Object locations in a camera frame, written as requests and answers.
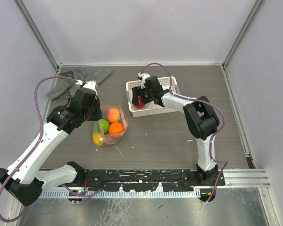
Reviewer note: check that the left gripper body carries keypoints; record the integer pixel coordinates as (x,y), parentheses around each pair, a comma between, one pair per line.
(84,114)

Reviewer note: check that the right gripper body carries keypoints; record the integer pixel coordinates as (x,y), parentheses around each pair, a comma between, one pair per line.
(146,95)

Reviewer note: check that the green watermelon ball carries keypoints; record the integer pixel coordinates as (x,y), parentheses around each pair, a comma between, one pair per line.
(101,126)

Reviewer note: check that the red apple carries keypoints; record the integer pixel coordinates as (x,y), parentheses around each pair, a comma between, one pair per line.
(140,103)

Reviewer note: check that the pink peach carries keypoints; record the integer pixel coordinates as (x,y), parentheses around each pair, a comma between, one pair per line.
(113,115)

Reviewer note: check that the white plastic basket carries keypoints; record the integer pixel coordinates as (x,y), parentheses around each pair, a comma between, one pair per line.
(150,108)

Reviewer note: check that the clear zip top bag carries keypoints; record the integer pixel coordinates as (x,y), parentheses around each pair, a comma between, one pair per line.
(124,119)

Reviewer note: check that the yellow lemon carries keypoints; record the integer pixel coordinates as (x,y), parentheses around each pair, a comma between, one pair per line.
(98,138)

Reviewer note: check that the orange fruit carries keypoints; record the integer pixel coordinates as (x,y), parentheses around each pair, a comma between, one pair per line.
(116,129)

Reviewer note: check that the brown passion fruit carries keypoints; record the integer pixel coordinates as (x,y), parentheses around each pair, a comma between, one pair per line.
(109,140)

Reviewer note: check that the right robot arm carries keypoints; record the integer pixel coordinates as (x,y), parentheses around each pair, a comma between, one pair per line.
(202,121)

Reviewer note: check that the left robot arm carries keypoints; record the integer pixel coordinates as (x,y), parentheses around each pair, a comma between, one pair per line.
(23,179)

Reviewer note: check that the grey cloth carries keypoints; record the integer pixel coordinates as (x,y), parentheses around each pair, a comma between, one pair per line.
(66,88)

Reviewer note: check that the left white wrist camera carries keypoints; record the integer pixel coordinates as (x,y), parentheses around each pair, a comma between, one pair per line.
(89,85)

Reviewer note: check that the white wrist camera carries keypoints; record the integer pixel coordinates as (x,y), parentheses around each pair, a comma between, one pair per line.
(143,77)
(89,85)

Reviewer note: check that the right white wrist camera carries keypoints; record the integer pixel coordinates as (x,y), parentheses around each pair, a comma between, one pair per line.
(143,77)

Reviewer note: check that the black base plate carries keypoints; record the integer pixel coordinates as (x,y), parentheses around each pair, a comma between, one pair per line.
(113,180)

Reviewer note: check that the grey cable duct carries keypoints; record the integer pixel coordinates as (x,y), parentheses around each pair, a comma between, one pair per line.
(159,193)

